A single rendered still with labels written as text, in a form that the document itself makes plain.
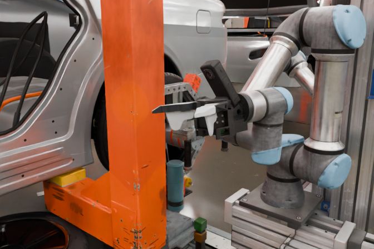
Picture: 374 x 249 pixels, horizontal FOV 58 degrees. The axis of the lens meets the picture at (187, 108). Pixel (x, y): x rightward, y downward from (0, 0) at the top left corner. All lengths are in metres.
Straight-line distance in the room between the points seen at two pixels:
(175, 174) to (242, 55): 2.70
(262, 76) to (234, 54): 3.26
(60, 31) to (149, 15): 2.50
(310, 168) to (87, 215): 0.97
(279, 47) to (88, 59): 0.98
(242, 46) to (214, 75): 3.51
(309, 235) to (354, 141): 0.35
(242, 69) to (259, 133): 3.38
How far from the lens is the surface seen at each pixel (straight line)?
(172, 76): 1.90
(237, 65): 4.23
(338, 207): 1.36
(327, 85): 1.03
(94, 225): 1.58
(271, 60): 1.02
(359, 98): 1.23
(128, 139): 1.23
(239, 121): 0.77
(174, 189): 1.77
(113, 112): 1.26
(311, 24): 1.04
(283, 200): 1.20
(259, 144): 0.86
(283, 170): 1.17
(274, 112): 0.83
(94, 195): 1.54
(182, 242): 2.23
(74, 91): 1.68
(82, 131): 1.70
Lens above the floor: 1.38
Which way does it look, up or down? 12 degrees down
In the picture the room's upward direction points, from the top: straight up
